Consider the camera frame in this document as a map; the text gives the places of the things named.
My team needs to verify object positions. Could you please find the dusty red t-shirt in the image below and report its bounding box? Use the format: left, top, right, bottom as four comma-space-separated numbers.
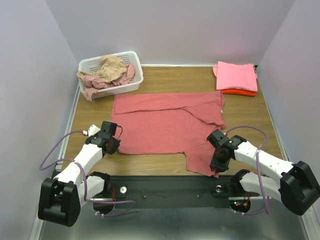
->
111, 91, 226, 178

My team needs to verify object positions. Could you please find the white plastic laundry basket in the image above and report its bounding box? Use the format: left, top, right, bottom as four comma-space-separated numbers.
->
76, 51, 144, 102

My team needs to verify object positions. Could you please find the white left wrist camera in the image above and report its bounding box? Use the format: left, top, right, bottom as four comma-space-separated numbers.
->
82, 124, 101, 137

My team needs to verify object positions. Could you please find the folded light pink t-shirt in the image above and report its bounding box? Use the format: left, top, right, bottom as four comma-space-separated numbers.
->
213, 61, 258, 92

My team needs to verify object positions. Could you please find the beige t-shirt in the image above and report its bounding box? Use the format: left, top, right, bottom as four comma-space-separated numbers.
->
76, 55, 127, 83

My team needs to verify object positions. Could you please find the aluminium table frame rail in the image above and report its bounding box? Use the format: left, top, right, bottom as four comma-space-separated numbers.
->
58, 85, 288, 176

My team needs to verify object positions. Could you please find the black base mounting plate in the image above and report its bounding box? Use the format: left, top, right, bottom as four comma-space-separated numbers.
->
81, 175, 263, 210

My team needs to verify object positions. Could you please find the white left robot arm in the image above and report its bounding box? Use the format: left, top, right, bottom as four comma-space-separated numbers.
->
37, 121, 121, 227

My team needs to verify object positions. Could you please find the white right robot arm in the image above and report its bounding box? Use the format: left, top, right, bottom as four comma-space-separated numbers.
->
207, 129, 320, 216

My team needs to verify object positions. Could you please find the folded orange t-shirt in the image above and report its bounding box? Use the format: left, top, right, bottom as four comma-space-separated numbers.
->
221, 88, 256, 97

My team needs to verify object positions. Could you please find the mauve pink t-shirt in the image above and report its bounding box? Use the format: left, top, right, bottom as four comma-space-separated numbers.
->
81, 64, 135, 103

